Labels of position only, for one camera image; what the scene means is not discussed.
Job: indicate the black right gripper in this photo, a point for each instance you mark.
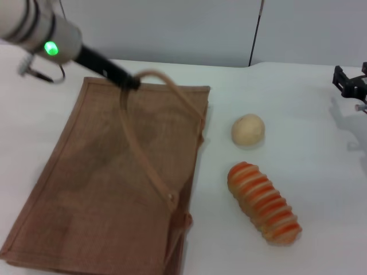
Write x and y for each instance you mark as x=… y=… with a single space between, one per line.
x=357 y=87

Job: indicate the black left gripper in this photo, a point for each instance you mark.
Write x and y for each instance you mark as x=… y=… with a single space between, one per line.
x=99 y=63

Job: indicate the brown jute handbag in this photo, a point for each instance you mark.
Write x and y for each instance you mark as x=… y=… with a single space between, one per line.
x=100 y=186

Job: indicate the round pale egg yolk pastry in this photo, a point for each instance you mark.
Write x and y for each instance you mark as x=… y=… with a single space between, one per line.
x=248 y=129

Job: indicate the orange striped bread loaf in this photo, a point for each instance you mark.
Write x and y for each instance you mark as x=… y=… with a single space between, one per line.
x=262 y=202

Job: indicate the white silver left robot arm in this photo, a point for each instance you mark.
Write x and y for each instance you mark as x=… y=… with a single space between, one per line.
x=34 y=25

